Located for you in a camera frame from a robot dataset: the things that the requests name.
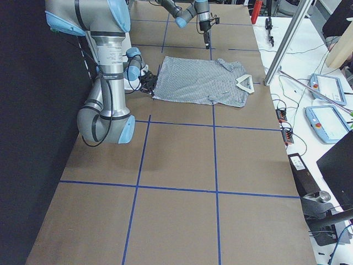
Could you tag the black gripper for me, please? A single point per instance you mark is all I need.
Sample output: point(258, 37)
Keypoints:
point(204, 26)
point(146, 81)

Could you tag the navy white striped polo shirt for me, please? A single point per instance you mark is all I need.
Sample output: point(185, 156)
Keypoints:
point(203, 82)

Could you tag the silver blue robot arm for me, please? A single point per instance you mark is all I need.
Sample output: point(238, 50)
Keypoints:
point(198, 9)
point(106, 25)

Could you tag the red cylinder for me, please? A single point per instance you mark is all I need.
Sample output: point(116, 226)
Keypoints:
point(256, 10)

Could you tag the black reacher grabber tool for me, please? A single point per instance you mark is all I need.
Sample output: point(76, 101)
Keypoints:
point(268, 22)

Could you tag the orange black connector strip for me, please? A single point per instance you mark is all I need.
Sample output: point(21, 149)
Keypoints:
point(285, 126)

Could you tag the far blue teach pendant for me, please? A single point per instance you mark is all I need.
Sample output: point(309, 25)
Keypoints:
point(328, 86)

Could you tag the blue teach pendant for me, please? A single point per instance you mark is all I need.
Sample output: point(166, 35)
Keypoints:
point(328, 86)
point(327, 123)

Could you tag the near blue teach pendant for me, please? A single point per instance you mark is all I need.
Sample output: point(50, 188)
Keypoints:
point(327, 123)

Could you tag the metal reacher grabber tool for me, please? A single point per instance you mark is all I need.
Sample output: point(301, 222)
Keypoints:
point(315, 91)

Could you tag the black box with white label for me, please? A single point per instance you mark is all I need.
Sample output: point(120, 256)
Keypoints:
point(304, 181)

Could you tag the black monitor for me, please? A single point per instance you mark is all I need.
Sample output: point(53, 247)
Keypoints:
point(336, 168)

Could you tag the aluminium frame post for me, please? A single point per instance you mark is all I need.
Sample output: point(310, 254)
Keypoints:
point(295, 22)

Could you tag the black camera mount with knob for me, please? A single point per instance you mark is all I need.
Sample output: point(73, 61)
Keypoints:
point(326, 223)

